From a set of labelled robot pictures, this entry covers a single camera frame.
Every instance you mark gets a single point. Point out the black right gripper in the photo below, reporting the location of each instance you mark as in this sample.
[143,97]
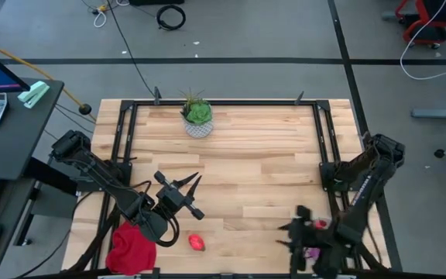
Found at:
[302,236]

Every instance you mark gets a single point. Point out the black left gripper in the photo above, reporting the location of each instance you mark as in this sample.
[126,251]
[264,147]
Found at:
[172,199]

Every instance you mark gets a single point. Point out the purple striped toy onion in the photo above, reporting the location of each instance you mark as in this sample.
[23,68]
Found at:
[313,253]

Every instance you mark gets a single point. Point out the large red toy raspberry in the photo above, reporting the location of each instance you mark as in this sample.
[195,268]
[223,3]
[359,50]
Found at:
[196,242]

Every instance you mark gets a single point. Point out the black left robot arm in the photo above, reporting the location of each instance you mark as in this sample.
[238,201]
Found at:
[91,164]

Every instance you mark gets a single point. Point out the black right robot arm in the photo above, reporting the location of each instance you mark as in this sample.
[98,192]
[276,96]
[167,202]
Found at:
[366,186]

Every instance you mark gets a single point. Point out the small dark red toy fruit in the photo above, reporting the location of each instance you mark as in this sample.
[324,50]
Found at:
[320,224]

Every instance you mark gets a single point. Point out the white triangle-patterned planter pot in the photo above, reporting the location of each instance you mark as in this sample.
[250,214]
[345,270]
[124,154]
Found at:
[199,131]

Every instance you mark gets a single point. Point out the green succulent plant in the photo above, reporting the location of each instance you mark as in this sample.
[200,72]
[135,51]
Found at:
[199,112]

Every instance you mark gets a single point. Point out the red cloth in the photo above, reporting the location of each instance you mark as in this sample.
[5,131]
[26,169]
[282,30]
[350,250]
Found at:
[130,252]

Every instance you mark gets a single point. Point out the black side desk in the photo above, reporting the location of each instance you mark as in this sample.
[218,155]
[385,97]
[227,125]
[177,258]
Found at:
[18,139]

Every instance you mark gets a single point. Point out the mint green stapler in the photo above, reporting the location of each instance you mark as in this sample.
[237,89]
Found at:
[33,95]

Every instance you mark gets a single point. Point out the grey table leg base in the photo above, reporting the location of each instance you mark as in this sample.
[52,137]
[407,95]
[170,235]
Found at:
[440,113]

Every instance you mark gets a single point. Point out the red and black chair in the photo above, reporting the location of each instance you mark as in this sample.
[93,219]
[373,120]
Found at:
[440,9]

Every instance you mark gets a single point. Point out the black metal table frame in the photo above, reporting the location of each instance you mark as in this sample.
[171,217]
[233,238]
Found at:
[227,103]

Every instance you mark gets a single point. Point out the black frame clamp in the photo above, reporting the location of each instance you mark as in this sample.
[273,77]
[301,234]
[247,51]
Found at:
[299,98]
[157,96]

